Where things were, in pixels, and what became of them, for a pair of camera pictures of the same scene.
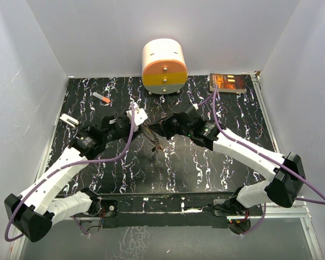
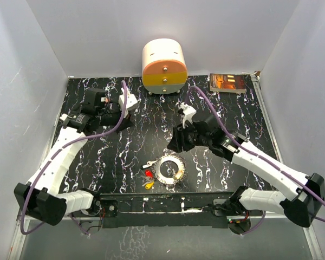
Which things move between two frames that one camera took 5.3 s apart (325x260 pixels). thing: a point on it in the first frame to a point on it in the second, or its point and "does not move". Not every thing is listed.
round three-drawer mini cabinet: [164, 66] does not move
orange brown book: [228, 82] does not move
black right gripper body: [172, 127] to [189, 137]
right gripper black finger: [158, 128] to [174, 145]
